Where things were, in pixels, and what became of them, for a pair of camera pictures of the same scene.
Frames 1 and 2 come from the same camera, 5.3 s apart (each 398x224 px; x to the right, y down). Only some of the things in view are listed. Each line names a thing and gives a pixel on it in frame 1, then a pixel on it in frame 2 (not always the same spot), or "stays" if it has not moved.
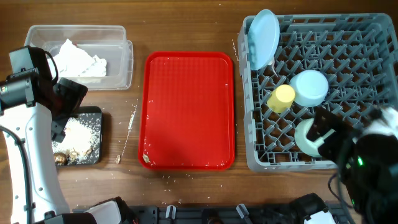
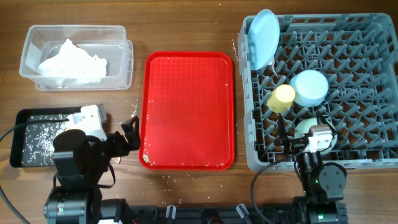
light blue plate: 263,39 stays
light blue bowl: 311,88 stays
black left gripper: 76,93 -> 132,136
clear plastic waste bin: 108,42 stays
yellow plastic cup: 281,99 stays
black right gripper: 337,143 -> 292,144
